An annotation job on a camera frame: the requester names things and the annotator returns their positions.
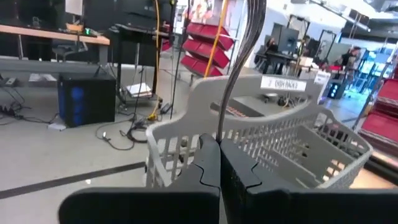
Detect black table frame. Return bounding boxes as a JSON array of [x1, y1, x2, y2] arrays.
[[363, 152, 398, 186]]

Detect black monitor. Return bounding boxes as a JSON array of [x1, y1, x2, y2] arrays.
[[269, 23, 300, 54]]

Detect person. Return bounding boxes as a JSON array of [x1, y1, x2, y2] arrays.
[[266, 37, 280, 54], [300, 34, 312, 58], [340, 45, 362, 68]]

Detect black floor cable bundle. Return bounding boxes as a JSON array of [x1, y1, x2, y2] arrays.
[[95, 116, 149, 152], [0, 86, 60, 125]]

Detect wooden desk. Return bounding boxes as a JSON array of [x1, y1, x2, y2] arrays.
[[0, 24, 111, 68]]

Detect white sign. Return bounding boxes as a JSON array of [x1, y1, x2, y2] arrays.
[[313, 70, 331, 86]]

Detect small computer blue light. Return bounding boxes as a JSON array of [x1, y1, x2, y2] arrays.
[[326, 79, 346, 100]]

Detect small cardboard box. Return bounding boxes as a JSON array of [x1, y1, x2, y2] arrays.
[[65, 22, 85, 32]]

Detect black equipment cart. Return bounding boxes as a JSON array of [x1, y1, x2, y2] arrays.
[[107, 22, 170, 105]]

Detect yellow hanging cable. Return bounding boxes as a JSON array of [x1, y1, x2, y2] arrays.
[[203, 0, 230, 79]]

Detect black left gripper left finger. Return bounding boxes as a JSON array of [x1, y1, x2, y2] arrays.
[[58, 133, 221, 224]]

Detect white pink poster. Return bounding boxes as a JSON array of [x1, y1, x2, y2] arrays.
[[182, 0, 233, 27]]

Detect black desk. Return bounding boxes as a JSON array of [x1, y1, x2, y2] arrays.
[[254, 51, 299, 75]]

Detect metal wire cutlery basket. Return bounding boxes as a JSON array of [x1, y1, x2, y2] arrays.
[[145, 73, 374, 191]]

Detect silver fork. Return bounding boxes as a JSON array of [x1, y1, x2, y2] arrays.
[[216, 0, 267, 143]]

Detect white board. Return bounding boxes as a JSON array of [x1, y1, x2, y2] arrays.
[[64, 0, 84, 16]]

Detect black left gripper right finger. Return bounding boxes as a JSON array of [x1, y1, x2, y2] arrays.
[[220, 138, 398, 224]]

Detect black computer tower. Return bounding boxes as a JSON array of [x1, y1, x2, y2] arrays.
[[57, 72, 117, 128]]

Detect white paper stack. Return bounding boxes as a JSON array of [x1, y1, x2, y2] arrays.
[[126, 82, 153, 99]]

